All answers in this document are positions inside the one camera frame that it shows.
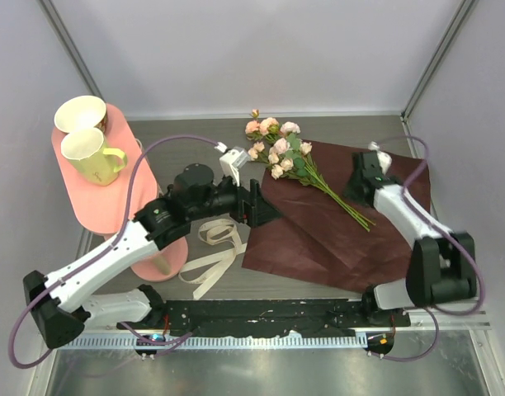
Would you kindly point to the white bowl mug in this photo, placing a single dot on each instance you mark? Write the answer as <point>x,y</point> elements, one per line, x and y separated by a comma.
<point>79,113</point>

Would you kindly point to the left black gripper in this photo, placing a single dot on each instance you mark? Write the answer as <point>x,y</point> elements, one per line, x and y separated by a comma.
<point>252,208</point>

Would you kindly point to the cream ribbon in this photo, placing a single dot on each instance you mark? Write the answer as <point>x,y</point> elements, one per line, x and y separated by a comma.
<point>213,233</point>

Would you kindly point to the pink flower bouquet red wrap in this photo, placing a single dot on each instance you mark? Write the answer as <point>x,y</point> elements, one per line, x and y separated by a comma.
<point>281,150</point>

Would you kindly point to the white slotted cable duct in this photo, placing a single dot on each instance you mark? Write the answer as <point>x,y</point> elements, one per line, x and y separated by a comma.
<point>125,341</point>

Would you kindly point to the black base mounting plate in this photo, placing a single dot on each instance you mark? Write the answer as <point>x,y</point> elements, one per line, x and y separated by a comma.
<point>268,318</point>

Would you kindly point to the dark red wrapping paper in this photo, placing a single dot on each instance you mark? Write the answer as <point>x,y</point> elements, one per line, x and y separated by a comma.
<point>319,242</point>

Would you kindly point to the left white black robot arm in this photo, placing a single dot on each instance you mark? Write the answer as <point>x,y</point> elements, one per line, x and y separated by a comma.
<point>65,301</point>

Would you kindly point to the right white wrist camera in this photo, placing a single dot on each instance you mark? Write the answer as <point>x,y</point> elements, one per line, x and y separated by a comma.
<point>384,158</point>

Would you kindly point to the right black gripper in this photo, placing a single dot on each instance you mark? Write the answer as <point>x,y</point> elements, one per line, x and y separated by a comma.
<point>349,193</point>

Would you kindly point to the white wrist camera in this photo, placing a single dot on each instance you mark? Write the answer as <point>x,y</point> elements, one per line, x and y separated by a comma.
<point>384,158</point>
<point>232,160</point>

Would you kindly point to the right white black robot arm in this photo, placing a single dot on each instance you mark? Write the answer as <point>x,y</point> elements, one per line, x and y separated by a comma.
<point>439,270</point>

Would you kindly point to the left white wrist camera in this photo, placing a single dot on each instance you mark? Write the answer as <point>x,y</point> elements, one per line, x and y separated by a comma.
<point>232,160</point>

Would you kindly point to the yellow green mug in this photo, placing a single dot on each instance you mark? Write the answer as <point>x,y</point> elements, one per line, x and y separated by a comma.
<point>89,153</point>

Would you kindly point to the pink tiered shelf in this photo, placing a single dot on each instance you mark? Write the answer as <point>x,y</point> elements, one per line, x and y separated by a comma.
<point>100,209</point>

